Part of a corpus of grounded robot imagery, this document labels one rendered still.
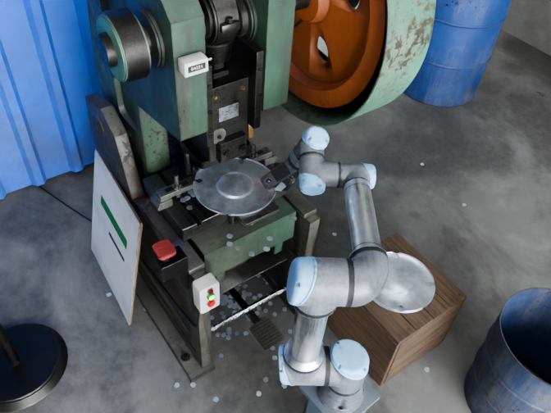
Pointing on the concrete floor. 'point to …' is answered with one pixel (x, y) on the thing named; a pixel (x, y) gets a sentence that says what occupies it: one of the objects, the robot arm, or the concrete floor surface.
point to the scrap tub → (514, 358)
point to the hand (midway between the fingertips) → (275, 188)
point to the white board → (116, 236)
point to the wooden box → (399, 322)
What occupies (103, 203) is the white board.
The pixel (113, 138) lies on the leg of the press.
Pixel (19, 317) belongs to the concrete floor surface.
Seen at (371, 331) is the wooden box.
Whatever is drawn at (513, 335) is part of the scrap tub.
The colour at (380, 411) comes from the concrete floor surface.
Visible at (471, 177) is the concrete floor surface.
